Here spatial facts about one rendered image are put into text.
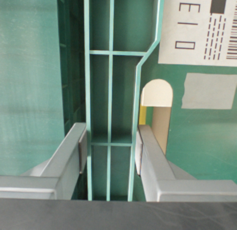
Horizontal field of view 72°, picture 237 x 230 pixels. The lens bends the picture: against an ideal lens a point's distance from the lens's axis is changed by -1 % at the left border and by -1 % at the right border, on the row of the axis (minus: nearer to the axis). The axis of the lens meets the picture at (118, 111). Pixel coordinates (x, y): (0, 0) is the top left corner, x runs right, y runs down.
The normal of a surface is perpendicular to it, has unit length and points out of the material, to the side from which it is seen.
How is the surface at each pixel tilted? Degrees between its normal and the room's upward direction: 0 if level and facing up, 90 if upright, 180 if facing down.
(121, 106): 94
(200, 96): 94
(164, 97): 90
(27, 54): 92
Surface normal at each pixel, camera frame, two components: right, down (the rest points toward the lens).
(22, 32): 0.08, 0.28
